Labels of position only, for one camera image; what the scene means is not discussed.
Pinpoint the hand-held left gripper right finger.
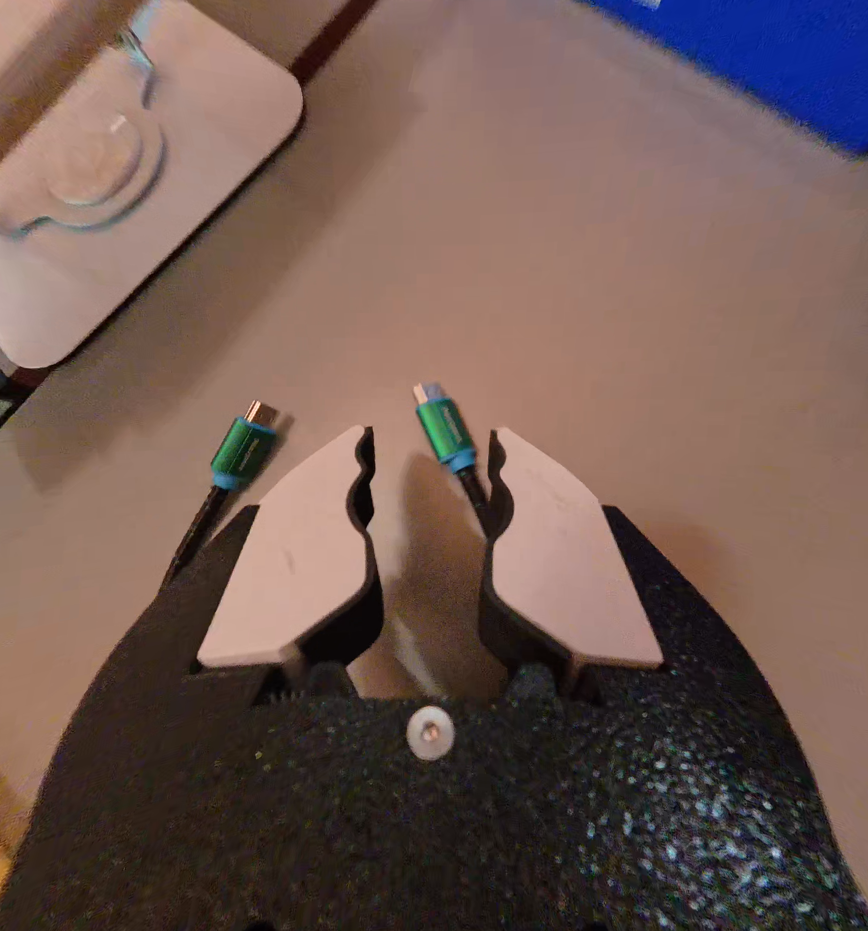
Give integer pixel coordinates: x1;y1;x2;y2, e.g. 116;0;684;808
478;426;666;697

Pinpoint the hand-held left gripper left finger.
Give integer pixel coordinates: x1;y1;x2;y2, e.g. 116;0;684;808
196;423;386;674

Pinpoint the black cable with green plugs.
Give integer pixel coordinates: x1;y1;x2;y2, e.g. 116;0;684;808
161;378;495;584

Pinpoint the blue plastic bin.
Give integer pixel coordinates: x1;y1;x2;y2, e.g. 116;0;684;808
578;0;868;159

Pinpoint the grey desk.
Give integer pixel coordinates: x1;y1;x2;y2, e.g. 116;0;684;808
0;0;868;853

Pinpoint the sign stand with printed sheet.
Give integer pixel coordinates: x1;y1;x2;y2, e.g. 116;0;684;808
0;0;306;371

